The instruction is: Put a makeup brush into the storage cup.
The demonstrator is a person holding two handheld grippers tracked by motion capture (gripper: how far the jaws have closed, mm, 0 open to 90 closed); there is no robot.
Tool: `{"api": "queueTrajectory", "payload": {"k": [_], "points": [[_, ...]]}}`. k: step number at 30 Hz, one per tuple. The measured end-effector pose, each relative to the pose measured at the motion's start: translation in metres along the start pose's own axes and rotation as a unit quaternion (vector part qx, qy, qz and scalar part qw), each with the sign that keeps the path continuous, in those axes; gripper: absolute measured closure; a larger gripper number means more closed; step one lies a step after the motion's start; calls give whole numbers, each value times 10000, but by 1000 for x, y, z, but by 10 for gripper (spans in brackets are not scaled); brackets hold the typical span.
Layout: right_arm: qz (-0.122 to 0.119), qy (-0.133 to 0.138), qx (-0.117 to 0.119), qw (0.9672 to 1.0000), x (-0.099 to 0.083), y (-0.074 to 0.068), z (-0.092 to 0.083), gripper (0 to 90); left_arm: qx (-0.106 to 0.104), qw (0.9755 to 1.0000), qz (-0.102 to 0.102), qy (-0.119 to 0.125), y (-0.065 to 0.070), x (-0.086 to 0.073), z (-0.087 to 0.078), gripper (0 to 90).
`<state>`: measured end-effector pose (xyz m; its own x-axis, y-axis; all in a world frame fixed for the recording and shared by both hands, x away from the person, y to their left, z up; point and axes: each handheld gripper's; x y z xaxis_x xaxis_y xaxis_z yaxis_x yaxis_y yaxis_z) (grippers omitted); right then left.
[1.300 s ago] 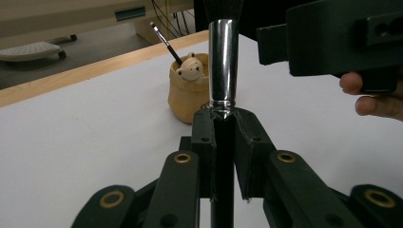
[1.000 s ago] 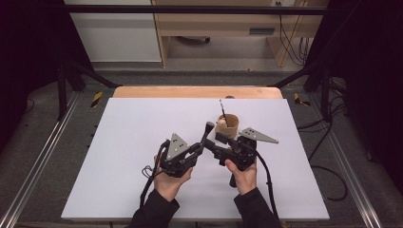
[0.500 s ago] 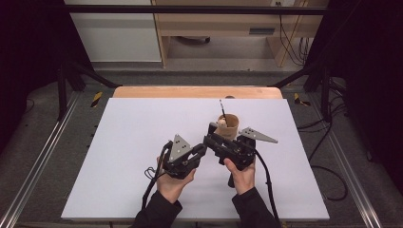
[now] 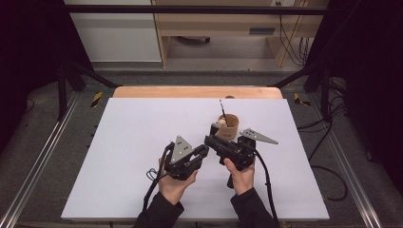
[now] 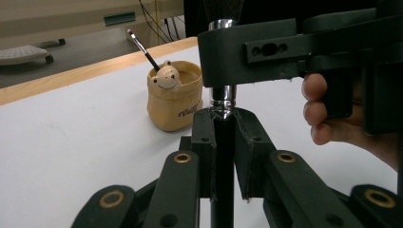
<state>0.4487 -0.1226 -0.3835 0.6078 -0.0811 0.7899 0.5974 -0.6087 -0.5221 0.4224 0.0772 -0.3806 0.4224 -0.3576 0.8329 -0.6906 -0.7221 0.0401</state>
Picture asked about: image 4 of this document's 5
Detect black desk cables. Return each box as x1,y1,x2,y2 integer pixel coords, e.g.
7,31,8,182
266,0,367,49
275,1,311,67

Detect white table board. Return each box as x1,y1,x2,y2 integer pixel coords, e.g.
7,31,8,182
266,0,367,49
60,97,331,221

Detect wooden table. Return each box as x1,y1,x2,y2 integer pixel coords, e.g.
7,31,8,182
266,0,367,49
112,85,284,100

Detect aluminium floor rail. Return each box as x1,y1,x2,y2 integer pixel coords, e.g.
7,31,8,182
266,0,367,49
0,90,81,228
308,94,385,228

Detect grey-blue drawer handle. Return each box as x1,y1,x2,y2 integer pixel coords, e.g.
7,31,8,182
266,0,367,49
248,27,277,36

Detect person's left hand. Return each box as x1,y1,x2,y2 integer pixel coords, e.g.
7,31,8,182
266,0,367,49
157,158,200,206

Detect person's right hand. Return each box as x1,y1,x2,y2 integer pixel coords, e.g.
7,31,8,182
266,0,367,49
222,157,257,196

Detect black curtain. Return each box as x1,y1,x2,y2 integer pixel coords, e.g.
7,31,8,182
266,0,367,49
0,0,93,154
303,0,403,194

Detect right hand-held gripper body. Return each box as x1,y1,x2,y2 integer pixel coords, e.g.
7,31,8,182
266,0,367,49
218,127,279,190

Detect yellow black tape marker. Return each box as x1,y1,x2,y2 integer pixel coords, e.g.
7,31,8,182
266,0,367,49
90,91,105,109
292,92,312,107

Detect tan bear pen holder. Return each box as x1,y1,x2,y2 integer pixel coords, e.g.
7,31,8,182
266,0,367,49
215,113,240,143

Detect black floor cables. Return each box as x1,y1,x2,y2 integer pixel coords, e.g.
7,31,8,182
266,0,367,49
297,77,350,202

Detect white cabinet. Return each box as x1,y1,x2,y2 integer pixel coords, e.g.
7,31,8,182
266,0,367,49
64,0,163,63

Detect black metal stand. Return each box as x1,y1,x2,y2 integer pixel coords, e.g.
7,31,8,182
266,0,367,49
268,59,335,124
56,59,124,122

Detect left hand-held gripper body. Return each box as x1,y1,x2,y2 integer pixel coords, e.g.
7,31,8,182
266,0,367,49
163,135,204,181

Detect light wooden desk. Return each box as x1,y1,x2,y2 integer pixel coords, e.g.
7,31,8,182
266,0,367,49
151,0,331,68

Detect black horizontal frame bar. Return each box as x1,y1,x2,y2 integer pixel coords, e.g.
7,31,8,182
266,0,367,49
63,4,328,16

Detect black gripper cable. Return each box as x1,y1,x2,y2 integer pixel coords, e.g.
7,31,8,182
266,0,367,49
252,147,282,228
142,147,173,212

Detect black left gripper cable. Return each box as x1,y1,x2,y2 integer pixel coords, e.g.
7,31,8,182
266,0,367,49
142,147,173,212

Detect black silver makeup brush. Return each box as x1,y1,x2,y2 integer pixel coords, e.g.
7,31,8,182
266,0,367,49
219,99,228,121

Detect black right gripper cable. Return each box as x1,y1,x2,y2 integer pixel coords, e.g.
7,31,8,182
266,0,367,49
252,147,282,228

